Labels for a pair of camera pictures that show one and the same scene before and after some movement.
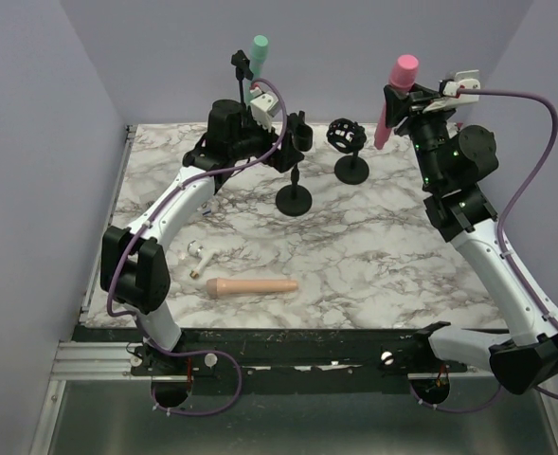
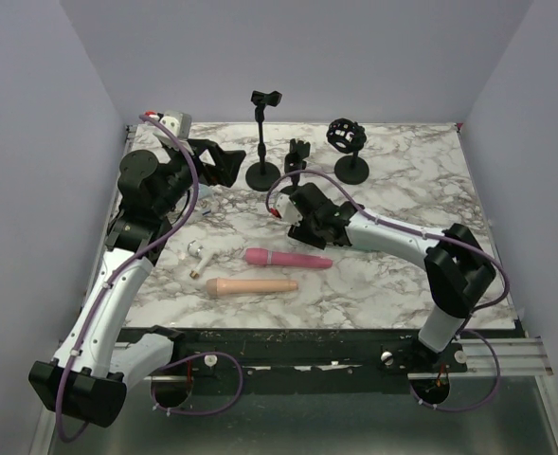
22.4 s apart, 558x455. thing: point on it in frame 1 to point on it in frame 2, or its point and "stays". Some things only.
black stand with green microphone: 243,70 to 263,176
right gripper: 412,104 to 301,233
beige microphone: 221,285 stays
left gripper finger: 286,158 to 227,166
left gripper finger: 293,121 to 199,146
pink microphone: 404,72 to 262,257
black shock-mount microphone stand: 349,136 stays
